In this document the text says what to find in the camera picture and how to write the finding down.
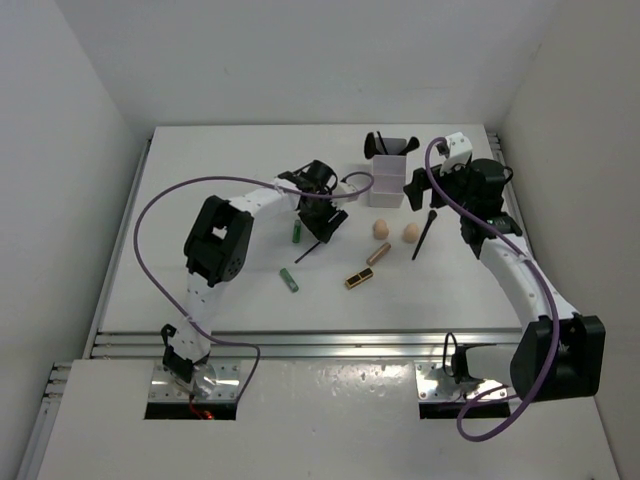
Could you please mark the aluminium table frame rail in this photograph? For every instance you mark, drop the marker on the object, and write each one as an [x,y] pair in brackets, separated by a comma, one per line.
[283,345]

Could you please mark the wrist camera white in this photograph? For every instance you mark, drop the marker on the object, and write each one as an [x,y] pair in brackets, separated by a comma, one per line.
[345,192]
[456,149]

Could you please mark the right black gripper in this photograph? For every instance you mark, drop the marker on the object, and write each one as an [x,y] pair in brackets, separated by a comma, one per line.
[417,188]

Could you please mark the white compartment organizer box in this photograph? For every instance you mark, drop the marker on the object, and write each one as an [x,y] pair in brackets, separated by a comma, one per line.
[389,173]

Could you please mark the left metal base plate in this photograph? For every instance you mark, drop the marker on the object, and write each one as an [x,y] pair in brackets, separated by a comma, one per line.
[215,382]

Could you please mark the beige makeup sponge right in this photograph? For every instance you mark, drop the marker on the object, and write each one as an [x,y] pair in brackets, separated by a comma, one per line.
[411,233]

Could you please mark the beige makeup sponge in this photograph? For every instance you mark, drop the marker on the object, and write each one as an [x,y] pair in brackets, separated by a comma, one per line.
[411,233]
[380,230]

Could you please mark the small black angled brush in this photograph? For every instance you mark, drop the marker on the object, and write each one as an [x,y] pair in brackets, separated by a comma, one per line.
[432,215]

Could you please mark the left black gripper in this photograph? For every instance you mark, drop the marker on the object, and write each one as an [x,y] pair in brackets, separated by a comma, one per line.
[324,229]

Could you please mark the black fan makeup brush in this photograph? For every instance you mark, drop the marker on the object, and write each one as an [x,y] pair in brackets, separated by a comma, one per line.
[372,146]

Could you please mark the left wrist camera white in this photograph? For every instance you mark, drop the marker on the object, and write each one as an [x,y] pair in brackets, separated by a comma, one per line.
[345,192]

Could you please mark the rose gold lipstick tube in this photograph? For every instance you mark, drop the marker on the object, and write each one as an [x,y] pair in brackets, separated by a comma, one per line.
[378,254]

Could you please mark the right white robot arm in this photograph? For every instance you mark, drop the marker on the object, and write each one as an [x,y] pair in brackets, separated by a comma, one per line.
[560,352]

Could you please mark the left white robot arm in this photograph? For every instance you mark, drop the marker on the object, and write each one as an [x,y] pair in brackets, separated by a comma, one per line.
[217,246]

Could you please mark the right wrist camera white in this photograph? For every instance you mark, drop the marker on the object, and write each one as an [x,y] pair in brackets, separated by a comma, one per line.
[456,149]

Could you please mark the green lip balm tube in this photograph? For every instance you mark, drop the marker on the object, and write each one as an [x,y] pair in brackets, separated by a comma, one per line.
[288,279]
[297,231]

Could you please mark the black gold lipstick case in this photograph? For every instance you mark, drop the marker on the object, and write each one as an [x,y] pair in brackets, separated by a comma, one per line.
[358,278]

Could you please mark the metal base plate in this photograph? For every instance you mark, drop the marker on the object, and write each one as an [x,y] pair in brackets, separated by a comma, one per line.
[435,387]
[215,382]

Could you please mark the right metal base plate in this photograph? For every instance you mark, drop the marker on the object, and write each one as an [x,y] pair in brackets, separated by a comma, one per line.
[435,387]

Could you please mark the beige makeup sponge left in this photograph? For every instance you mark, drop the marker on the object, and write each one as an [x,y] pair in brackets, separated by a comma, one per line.
[380,230]

